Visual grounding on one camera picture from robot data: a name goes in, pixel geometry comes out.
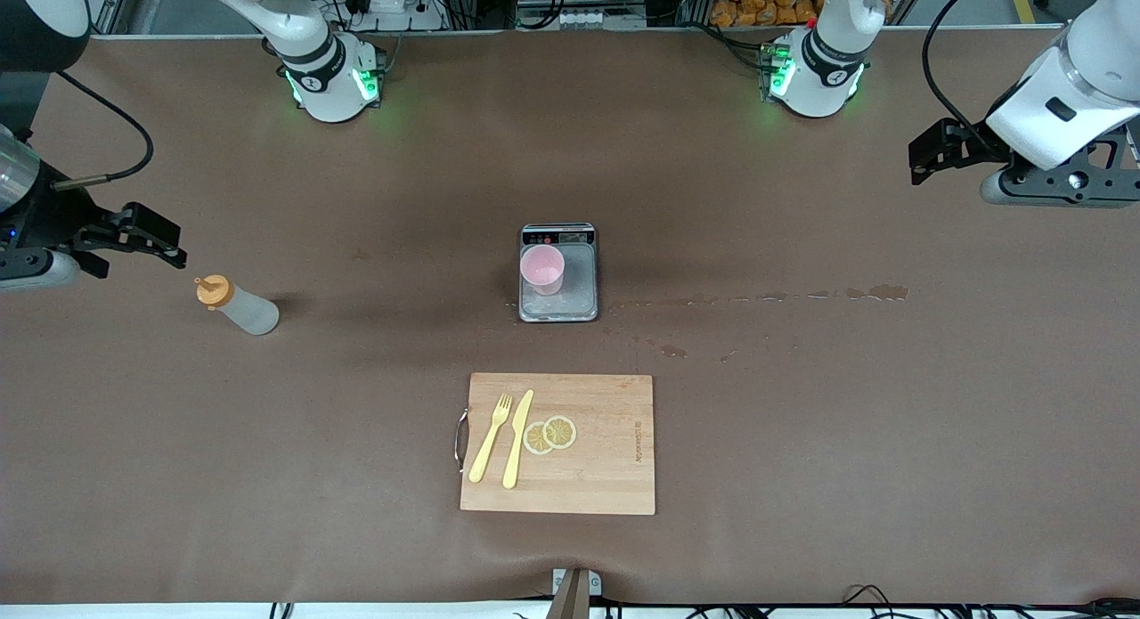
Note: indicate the translucent orange-capped sauce bottle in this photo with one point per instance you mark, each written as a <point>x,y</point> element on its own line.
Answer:
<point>245,312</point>

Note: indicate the wooden cutting board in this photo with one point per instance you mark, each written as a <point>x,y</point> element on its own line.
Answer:
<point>606,459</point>

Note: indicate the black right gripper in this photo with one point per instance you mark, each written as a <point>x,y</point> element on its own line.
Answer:
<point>43,224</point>

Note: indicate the lemon slice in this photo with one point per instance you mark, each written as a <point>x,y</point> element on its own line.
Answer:
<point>561,432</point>
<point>536,439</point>

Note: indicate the orange snack pile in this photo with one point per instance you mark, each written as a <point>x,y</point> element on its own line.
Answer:
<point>757,0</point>

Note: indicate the front camera mounting bracket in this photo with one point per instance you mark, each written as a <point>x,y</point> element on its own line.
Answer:
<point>574,592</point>

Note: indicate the yellow plastic fork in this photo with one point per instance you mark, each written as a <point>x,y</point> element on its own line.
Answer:
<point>488,445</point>

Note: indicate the yellow plastic knife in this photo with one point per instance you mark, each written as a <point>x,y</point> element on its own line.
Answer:
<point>515,450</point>

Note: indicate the white power strip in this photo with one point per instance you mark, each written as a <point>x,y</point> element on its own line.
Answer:
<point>392,3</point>

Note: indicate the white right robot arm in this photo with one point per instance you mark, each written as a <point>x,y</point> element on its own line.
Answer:
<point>329,85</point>

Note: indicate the pink plastic cup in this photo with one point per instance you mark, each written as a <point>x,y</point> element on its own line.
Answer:
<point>541,270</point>

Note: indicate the silver digital kitchen scale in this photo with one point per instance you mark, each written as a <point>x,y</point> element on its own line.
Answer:
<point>579,289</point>

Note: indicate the brown table mat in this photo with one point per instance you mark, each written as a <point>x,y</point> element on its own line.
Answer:
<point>267,468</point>

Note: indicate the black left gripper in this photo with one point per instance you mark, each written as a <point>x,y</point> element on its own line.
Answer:
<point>973,150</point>

